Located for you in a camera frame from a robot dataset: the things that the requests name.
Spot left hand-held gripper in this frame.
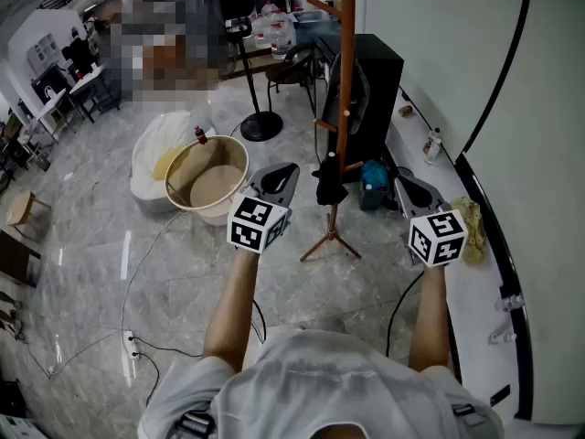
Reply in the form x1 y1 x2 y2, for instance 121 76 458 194
227 162 301 254

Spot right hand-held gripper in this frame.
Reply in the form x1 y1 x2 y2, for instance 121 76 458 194
393 174 469 268

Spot brown wooden coat rack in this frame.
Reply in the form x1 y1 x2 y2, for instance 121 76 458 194
299 0 363 263

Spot person's left forearm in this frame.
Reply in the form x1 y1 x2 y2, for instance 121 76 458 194
201 244 260 375

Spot person's right forearm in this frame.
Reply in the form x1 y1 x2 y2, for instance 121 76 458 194
407 262 450 375

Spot yellow patterned cloth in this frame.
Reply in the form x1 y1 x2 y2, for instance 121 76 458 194
449 196 488 265

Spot round beige tub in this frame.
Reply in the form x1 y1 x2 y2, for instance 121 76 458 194
164 134 250 226

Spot small clear bottle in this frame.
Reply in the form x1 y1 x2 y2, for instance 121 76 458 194
494 292 526 313

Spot black standing fan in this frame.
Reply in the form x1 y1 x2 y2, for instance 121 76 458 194
222 0 284 144

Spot black chair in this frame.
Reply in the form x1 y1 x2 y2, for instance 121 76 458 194
264 42 317 114

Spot grey hanging garment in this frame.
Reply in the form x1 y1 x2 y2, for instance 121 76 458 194
321 51 372 136

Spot black cabinet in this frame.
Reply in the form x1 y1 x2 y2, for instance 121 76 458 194
325 33 406 185

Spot person's white t-shirt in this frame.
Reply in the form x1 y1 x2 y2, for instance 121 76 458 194
137 328 505 439

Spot white power strip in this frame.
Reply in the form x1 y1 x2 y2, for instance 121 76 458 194
122 329 141 361

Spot large clear water bottle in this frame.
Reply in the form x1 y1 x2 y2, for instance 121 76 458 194
270 21 293 61

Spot white table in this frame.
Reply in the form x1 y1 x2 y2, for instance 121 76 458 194
67 61 122 124

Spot small wooden stool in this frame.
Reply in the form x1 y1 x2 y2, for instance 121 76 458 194
5 190 52 242

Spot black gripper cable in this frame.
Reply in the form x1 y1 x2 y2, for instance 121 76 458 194
250 296 268 345
385 269 427 359

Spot white cable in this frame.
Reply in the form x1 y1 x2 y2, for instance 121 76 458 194
119 208 185 334

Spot black power strip cable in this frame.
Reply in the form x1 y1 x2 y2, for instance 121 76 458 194
133 336 205 407

